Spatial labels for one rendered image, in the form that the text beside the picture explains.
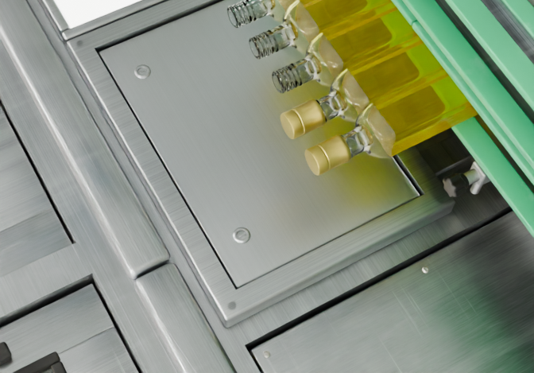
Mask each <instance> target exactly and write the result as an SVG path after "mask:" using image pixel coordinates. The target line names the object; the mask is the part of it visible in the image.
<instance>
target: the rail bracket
mask: <svg viewBox="0 0 534 373"><path fill-rule="evenodd" d="M489 181H490V179H489V178H488V177H487V175H486V174H485V172H484V171H483V170H482V168H481V167H480V165H479V164H478V163H477V162H476V161H474V162H473V165H472V166H471V168H470V171H468V172H466V173H464V174H462V173H461V174H458V173H456V174H454V173H452V174H451V175H449V176H447V177H444V178H443V183H444V186H443V187H444V189H445V190H446V191H447V193H448V195H449V196H450V197H458V196H461V195H462V194H464V193H466V188H468V187H469V185H471V184H472V186H471V188H470V191H471V193H473V194H478V193H479V192H480V190H481V188H482V186H483V185H484V184H486V183H487V182H489Z"/></svg>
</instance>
